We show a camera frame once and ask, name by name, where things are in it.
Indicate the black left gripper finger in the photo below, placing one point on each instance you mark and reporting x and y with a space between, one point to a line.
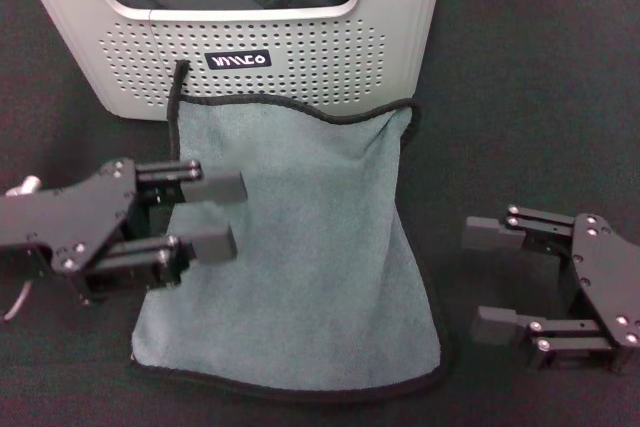
215 244
215 187

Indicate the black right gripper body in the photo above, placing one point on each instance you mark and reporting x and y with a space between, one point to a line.
605 272

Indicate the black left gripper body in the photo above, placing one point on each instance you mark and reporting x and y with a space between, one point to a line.
65 222

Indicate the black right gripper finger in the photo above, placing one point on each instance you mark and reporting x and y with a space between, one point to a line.
495 324
485 232

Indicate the grey-green yellow towel black trim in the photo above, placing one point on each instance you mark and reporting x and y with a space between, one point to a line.
300 272

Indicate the black tablecloth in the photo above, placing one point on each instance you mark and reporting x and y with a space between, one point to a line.
525 147

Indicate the grey perforated plastic storage basket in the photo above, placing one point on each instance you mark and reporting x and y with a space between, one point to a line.
325 47

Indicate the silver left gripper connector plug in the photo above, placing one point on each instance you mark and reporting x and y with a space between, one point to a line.
25 186

